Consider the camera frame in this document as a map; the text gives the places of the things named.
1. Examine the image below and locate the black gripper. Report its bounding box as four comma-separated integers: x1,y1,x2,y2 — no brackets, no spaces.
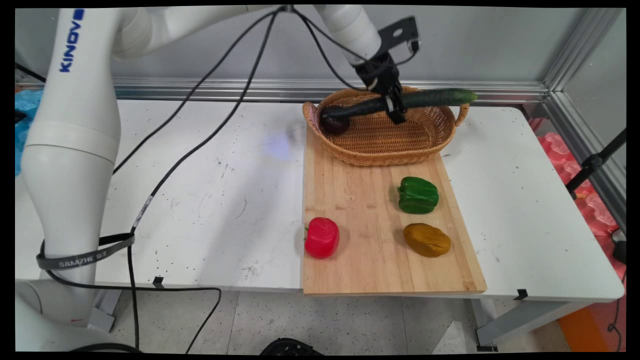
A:
355,51,408,125

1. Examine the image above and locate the long dark green cucumber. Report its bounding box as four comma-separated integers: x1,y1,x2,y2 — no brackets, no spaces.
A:
320,88,479,121

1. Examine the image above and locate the green bell pepper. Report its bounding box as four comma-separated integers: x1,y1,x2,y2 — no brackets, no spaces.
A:
397,176,440,215

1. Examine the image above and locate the woven wicker basket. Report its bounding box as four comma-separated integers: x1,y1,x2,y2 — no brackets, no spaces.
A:
302,86,471,167

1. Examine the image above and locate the dark purple round eggplant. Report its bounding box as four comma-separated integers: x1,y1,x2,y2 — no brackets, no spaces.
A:
319,113,351,136

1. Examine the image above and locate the wooden cutting board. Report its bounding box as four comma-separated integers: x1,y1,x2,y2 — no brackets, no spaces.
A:
301,122,488,296

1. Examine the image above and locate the brown potato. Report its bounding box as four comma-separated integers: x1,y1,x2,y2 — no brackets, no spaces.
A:
403,222,452,258

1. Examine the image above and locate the red bell pepper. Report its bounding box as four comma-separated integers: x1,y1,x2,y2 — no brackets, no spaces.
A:
303,217,341,260

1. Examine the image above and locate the black tripod stand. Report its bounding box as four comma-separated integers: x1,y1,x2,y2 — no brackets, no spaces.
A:
565,128,627,201

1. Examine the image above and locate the red foam sheet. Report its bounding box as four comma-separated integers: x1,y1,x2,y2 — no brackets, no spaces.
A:
529,116,627,281

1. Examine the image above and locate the grey table leg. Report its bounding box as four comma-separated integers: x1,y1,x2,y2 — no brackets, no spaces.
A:
470,299,596,352

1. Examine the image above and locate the black round object on floor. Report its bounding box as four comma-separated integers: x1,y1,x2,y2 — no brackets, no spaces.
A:
260,338,325,356

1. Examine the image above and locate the black power adapter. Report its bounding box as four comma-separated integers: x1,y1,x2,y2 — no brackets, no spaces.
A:
611,229,627,265

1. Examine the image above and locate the orange floor mat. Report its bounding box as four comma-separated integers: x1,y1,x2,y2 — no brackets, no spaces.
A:
556,295,627,353

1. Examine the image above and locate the blue foam sheet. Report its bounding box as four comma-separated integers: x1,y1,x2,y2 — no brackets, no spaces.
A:
15,89,46,177

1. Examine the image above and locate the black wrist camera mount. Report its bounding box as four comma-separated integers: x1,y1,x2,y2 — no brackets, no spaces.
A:
376,16,422,55

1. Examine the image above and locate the aluminium frame rail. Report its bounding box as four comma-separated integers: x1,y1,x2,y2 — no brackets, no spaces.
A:
15,76,551,105

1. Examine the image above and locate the black cable with white label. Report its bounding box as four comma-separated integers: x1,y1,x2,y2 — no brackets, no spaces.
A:
40,6,371,355

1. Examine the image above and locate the plain black cable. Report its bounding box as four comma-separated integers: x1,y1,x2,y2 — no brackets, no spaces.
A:
112,6,418,177

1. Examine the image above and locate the aluminium frame post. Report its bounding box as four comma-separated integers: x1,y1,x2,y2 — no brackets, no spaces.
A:
539,7,627,233

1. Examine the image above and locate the black printed strap on base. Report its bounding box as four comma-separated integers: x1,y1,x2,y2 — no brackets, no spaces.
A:
36,232,136,271

